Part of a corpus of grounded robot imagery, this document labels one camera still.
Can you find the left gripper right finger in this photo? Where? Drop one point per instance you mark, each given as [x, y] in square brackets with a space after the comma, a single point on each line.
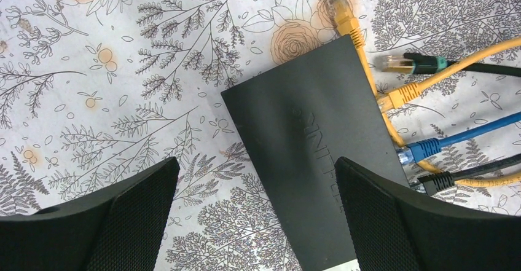
[395, 228]

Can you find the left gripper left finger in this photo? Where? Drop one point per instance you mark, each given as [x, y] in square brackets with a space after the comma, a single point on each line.
[119, 227]

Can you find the floral patterned table mat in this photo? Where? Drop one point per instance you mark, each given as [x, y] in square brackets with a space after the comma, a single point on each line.
[93, 91]

